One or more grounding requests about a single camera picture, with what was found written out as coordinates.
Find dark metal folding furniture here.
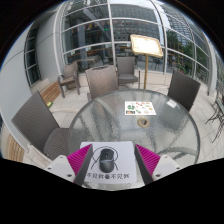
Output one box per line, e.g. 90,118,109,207
204,88,224,143

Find gold menu sign stand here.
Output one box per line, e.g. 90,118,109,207
129,33,165,91

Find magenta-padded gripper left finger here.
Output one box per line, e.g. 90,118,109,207
46,143,94,187

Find grey wicker chair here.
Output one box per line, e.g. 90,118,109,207
84,65,120,102
57,61,81,99
167,69,202,113
11,90,72,162
115,55,142,90

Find white printed mouse pad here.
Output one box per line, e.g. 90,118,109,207
79,140,139,185

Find colourful picture menu card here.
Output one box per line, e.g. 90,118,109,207
124,100,157,117

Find brass table centre ring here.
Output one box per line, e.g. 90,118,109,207
136,116,151,129

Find black computer mouse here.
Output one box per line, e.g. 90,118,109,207
98,147,116,174

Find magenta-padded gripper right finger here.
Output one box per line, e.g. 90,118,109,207
134,143,182,185

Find wooden slatted bench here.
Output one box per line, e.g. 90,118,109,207
39,80,63,107
0,125,26,164

